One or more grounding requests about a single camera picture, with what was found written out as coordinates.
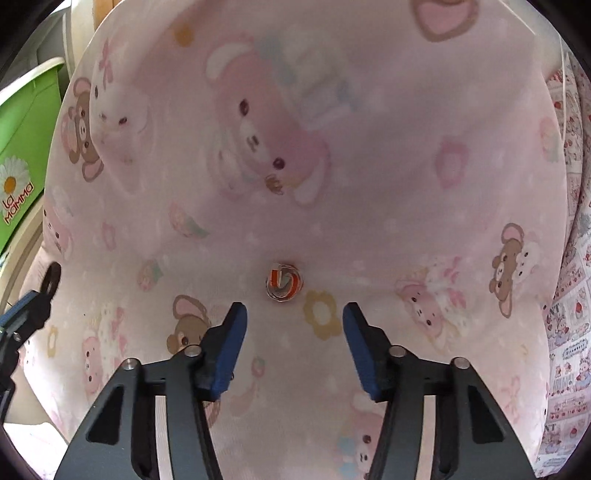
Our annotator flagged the strawberry print quilt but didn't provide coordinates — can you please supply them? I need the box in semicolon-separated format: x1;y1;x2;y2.
531;51;591;478

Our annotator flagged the green storage box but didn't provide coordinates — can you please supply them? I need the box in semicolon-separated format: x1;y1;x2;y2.
0;58;65;259

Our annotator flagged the pink bear print sheet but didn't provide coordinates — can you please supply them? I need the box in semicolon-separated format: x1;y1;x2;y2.
14;0;573;480

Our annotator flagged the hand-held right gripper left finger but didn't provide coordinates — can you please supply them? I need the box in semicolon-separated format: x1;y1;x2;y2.
54;302;249;480

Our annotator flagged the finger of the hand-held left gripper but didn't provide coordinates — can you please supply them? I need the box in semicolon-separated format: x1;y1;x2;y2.
0;339;23;416
0;288;52;344

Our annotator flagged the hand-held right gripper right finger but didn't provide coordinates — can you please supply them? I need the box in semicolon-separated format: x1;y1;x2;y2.
342;302;540;480

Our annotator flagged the orange white striped ring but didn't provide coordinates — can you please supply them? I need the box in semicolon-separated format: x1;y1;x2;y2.
265;262;302;302

